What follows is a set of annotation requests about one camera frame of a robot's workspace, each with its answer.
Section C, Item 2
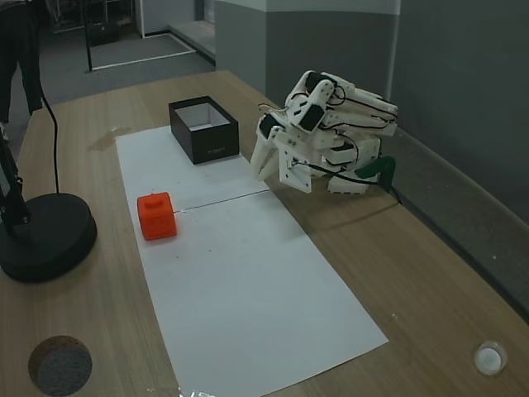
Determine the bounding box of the black round stand base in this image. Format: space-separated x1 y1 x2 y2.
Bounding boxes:
0 193 98 284

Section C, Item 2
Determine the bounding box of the black camera cable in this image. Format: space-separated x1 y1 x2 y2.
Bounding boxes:
288 161 405 207

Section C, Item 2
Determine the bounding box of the white round cap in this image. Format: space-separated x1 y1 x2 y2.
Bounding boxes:
474 340 508 376

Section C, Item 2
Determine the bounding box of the green clamp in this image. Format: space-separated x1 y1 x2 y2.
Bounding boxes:
355 155 398 192

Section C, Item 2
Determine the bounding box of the orange cube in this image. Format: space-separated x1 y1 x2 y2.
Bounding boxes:
136 190 180 242

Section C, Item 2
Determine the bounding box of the thin black stand pole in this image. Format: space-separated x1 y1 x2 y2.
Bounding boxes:
39 82 64 196

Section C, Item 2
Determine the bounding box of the white paper sheet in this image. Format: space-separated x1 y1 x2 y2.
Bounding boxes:
134 190 390 389
115 125 272 216

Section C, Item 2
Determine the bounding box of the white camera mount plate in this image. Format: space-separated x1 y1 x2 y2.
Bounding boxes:
277 126 314 194

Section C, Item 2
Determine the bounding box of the dark brown open box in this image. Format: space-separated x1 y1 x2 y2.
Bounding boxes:
167 95 241 166

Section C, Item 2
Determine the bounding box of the person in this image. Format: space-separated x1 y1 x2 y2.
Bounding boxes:
0 0 45 125

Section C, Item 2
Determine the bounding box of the black upright pole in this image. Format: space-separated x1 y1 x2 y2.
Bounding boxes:
83 0 94 74

